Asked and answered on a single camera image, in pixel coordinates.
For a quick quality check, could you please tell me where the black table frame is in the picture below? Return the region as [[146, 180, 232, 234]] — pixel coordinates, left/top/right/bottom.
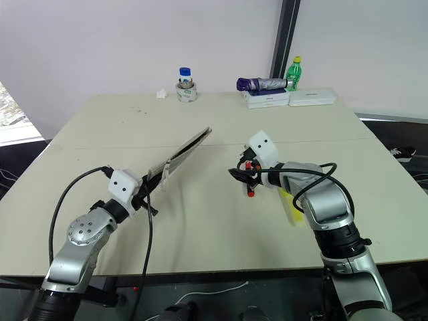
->
[[82, 274, 130, 309]]

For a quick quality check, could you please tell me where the flat white box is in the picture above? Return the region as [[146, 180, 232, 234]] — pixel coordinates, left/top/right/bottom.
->
[[247, 100, 290, 110]]

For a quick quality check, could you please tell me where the white box with purple edge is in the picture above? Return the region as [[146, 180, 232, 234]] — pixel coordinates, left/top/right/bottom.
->
[[241, 88, 291, 103]]

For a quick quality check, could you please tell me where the long white case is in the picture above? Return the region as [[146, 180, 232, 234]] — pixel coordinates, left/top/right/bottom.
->
[[288, 88, 336, 108]]

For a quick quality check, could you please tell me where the small bottle with blue cap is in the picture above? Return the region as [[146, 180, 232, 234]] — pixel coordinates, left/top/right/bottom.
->
[[178, 66, 193, 88]]

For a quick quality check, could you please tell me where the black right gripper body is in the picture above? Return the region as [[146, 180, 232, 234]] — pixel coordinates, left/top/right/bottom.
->
[[238, 146, 264, 175]]

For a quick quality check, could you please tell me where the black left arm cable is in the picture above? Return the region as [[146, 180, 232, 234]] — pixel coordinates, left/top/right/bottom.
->
[[48, 166, 113, 265]]

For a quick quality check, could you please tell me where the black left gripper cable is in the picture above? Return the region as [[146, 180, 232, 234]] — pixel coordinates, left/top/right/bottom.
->
[[132, 195, 154, 321]]

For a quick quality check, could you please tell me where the yellow highlighter pen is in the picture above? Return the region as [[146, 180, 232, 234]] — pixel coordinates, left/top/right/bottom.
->
[[279, 187, 306, 227]]

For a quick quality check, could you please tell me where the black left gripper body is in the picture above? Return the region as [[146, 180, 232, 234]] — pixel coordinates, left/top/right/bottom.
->
[[130, 179, 150, 211]]

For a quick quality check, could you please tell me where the dark vertical window frame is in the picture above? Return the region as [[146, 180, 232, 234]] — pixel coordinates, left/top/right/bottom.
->
[[269, 0, 302, 81]]

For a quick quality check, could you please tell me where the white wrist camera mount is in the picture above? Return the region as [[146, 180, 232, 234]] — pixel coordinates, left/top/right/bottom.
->
[[246, 131, 279, 168], [107, 169, 140, 220]]

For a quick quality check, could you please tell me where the green plastic bottle yellow cap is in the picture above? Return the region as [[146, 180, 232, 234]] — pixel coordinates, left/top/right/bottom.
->
[[286, 56, 304, 92]]

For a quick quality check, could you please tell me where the grid pattern zip pouch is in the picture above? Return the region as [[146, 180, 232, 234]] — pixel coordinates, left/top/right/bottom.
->
[[146, 126, 213, 192]]

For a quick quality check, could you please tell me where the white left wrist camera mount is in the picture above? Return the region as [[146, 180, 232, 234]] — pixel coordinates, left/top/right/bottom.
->
[[107, 169, 140, 220]]

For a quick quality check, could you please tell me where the red marker pen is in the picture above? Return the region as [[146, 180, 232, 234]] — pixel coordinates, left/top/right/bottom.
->
[[243, 160, 257, 198]]

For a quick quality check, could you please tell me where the dark rounded shape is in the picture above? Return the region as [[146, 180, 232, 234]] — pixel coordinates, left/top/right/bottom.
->
[[163, 300, 198, 321]]

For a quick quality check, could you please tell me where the white floor cable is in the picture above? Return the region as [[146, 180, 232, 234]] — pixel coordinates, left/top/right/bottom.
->
[[173, 280, 250, 304]]

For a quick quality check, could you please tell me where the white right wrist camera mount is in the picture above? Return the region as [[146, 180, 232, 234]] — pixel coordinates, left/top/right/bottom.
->
[[246, 131, 279, 168]]

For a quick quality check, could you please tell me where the black and white shoe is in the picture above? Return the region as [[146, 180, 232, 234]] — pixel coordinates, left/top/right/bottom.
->
[[389, 146, 418, 164]]

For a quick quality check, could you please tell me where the white tape roll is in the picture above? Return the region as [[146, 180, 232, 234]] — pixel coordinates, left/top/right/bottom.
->
[[175, 80, 199, 104]]

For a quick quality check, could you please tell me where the folded purple umbrella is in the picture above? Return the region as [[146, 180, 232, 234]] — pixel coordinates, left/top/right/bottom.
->
[[236, 76, 289, 92]]

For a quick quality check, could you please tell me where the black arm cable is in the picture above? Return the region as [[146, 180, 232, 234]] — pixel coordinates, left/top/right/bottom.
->
[[250, 163, 355, 215], [48, 166, 113, 265]]

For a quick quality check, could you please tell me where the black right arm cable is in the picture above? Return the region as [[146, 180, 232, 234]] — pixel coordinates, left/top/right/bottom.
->
[[250, 163, 355, 215]]

